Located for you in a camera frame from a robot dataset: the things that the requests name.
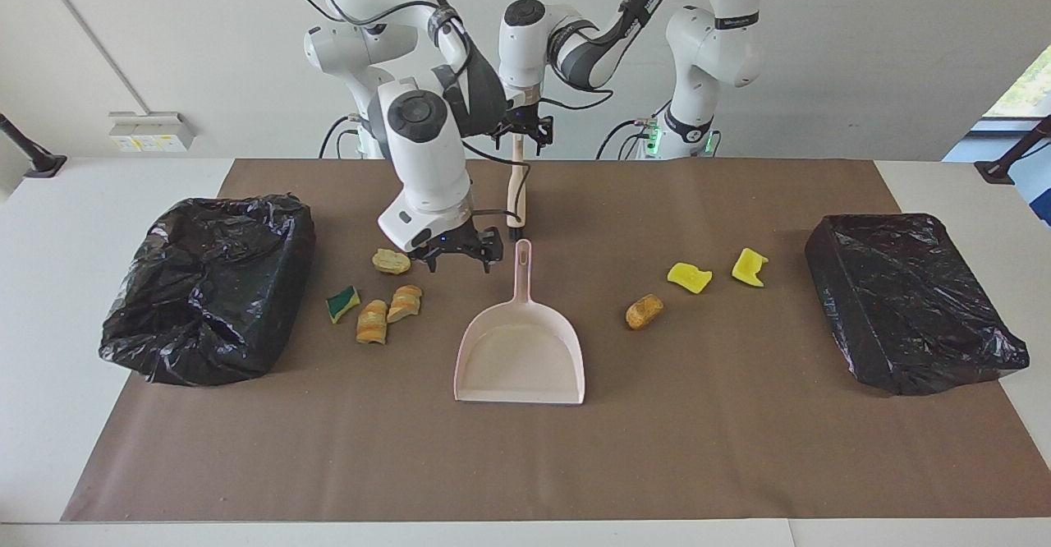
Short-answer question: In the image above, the open black bag lined bin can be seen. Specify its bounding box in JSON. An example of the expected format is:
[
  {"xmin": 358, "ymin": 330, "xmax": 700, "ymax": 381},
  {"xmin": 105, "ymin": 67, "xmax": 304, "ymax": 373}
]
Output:
[{"xmin": 99, "ymin": 194, "xmax": 317, "ymax": 388}]

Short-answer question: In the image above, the brown cracked sponge lump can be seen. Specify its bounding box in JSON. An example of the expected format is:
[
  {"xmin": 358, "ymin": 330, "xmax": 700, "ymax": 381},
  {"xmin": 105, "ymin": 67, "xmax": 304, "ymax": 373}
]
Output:
[{"xmin": 625, "ymin": 293, "xmax": 665, "ymax": 331}]

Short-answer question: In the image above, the black clamp stand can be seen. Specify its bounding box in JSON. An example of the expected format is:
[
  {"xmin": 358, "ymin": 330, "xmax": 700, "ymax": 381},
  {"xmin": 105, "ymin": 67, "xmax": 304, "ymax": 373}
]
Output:
[
  {"xmin": 974, "ymin": 114, "xmax": 1051, "ymax": 185},
  {"xmin": 0, "ymin": 112, "xmax": 68, "ymax": 180}
]

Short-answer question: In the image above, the black bag covered flat bin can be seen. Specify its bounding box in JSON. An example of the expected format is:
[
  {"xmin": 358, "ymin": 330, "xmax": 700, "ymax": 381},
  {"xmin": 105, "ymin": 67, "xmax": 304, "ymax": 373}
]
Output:
[{"xmin": 804, "ymin": 213, "xmax": 1030, "ymax": 398}]

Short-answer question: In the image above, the white wall socket box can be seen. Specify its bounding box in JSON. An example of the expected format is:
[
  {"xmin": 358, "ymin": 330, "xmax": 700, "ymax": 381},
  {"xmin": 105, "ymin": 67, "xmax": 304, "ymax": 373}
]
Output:
[{"xmin": 108, "ymin": 111, "xmax": 196, "ymax": 154}]

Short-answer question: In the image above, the pale pink plastic dustpan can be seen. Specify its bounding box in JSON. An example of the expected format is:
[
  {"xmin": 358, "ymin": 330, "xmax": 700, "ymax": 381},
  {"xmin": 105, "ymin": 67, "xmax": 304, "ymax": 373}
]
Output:
[{"xmin": 453, "ymin": 239, "xmax": 586, "ymax": 406}]

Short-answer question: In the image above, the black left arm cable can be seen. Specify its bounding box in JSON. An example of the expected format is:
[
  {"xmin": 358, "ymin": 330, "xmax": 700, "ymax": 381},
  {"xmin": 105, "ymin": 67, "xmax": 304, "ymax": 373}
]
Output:
[{"xmin": 538, "ymin": 0, "xmax": 658, "ymax": 113}]

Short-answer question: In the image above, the small orange striped sponge roll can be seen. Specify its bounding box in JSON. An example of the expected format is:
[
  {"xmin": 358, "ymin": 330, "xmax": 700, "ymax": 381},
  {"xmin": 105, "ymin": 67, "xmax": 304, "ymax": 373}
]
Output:
[{"xmin": 386, "ymin": 284, "xmax": 424, "ymax": 324}]

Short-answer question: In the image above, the green-topped yellow sponge wedge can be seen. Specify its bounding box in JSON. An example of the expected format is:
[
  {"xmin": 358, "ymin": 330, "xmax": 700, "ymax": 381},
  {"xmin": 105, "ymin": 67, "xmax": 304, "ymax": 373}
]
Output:
[{"xmin": 326, "ymin": 285, "xmax": 362, "ymax": 325}]

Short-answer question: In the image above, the black base power cable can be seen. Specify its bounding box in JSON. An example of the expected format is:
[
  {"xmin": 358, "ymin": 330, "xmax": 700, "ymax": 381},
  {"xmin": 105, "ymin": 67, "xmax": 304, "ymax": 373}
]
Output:
[
  {"xmin": 595, "ymin": 117, "xmax": 658, "ymax": 159},
  {"xmin": 319, "ymin": 114, "xmax": 364, "ymax": 159}
]

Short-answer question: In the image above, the beige handled black bristle brush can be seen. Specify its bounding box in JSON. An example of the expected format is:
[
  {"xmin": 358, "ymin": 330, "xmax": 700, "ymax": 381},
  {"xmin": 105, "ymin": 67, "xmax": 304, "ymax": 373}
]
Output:
[{"xmin": 505, "ymin": 83, "xmax": 543, "ymax": 241}]

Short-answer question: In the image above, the large orange striped sponge roll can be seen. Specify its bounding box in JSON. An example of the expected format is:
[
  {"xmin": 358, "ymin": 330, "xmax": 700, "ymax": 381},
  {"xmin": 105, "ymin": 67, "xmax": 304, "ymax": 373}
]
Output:
[{"xmin": 355, "ymin": 299, "xmax": 389, "ymax": 346}]

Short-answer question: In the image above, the brown paper table mat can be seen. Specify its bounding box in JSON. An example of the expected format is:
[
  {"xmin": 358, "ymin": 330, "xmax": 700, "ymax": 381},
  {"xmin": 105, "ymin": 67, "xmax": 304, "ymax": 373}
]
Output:
[{"xmin": 62, "ymin": 159, "xmax": 1051, "ymax": 523}]

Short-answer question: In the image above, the yellow sponge piece green-backed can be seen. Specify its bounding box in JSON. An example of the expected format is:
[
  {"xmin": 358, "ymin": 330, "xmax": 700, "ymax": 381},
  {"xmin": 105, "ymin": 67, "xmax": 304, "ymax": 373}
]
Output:
[{"xmin": 666, "ymin": 262, "xmax": 714, "ymax": 295}]

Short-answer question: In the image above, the window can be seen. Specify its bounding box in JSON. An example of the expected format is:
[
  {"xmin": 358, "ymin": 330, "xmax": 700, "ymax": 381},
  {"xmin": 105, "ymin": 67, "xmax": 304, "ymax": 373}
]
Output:
[{"xmin": 983, "ymin": 42, "xmax": 1051, "ymax": 118}]

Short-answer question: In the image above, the yellow sponge piece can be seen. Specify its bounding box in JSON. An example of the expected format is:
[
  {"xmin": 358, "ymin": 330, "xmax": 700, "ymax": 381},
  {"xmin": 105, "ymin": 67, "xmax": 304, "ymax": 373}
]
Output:
[{"xmin": 731, "ymin": 247, "xmax": 770, "ymax": 288}]

